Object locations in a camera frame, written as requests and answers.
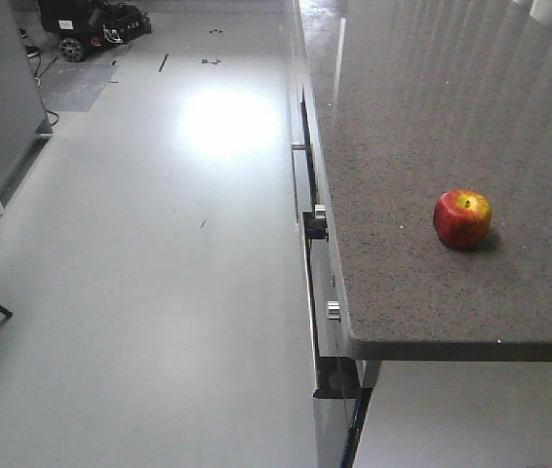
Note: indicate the black wheeled mobile robot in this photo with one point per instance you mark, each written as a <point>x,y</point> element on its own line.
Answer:
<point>84,26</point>

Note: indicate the black white sneaker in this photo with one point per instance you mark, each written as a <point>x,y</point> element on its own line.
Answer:
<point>31,51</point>

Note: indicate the grey speckled kitchen counter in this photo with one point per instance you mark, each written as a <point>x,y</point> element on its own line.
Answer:
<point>442,357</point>

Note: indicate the silver drawer knob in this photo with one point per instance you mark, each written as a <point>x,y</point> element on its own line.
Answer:
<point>333,310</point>
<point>320,216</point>

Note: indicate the silver drawer bar handle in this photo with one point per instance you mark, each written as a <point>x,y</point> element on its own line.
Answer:
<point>295,148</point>

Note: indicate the red yellow apple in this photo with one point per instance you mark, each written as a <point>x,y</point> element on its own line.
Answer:
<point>462,218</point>

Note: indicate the silver upper drawer knob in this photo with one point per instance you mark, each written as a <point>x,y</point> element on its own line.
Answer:
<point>320,216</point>

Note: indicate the silver lower drawer knob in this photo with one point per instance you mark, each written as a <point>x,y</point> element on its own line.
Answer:
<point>333,310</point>

